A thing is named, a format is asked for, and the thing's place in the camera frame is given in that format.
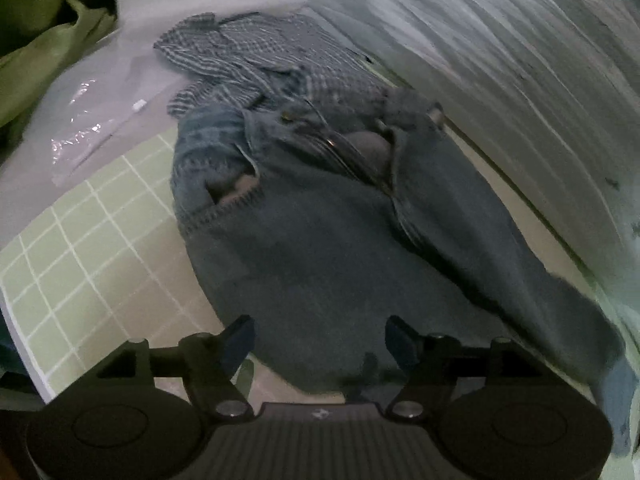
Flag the grey striped blanket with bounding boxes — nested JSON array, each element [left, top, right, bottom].
[[282, 0, 640, 321]]

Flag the blue denim jeans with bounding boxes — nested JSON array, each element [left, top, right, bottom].
[[170, 87, 626, 401]]

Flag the clear plastic bag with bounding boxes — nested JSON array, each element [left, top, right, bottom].
[[49, 77, 151, 187]]

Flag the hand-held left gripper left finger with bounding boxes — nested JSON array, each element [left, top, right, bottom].
[[93, 314, 256, 420]]

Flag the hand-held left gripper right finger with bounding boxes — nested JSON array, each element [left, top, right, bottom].
[[384, 315, 542, 420]]

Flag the green curtain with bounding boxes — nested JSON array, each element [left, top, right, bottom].
[[0, 0, 118, 136]]

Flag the blue plaid shirt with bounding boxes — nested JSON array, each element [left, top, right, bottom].
[[152, 11, 396, 120]]

